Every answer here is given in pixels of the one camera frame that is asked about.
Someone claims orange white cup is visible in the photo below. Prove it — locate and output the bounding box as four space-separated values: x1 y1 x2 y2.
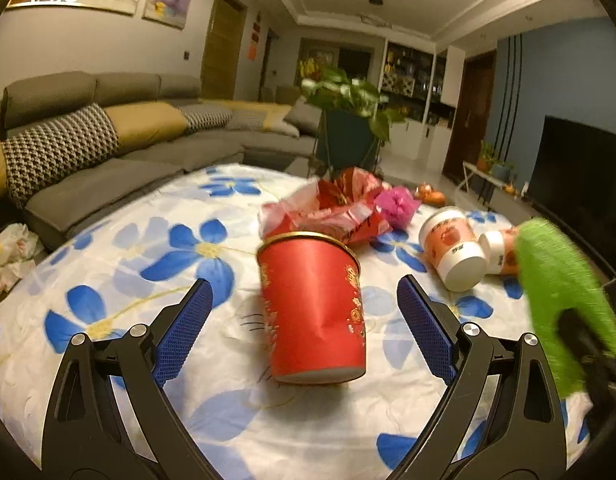
478 226 518 275
419 207 488 292

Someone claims red paper cup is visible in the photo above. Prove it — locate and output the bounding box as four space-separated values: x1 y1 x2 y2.
256 232 366 385

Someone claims small pink wrapper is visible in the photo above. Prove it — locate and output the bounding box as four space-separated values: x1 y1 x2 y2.
374 186 422 230

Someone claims red white plastic bag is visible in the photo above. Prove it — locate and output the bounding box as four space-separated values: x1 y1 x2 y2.
259 167 392 245

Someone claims floral blue white tablecloth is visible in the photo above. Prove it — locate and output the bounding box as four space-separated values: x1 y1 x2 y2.
0 165 529 479

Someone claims grey tv cabinet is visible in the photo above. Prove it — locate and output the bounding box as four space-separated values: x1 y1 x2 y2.
488 188 540 226

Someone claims black flat television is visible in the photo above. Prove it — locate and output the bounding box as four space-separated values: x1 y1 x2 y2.
528 116 616 270

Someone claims white folding side table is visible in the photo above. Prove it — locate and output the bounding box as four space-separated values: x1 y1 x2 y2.
457 162 506 206

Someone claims fruit plate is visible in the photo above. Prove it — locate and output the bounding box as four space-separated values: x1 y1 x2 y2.
413 183 447 208

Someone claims houndstooth cushion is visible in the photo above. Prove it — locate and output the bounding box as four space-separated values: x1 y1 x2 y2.
2 103 118 209

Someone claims yellow cushion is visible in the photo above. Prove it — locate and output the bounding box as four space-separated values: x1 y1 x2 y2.
104 101 188 155

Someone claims grey sectional sofa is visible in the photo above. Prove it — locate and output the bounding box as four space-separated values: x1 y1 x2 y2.
0 72 320 250

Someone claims green potted plant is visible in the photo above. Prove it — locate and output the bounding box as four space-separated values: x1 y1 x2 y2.
302 66 404 177

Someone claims wooden door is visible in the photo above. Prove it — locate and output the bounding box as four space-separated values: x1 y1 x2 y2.
201 0 247 100

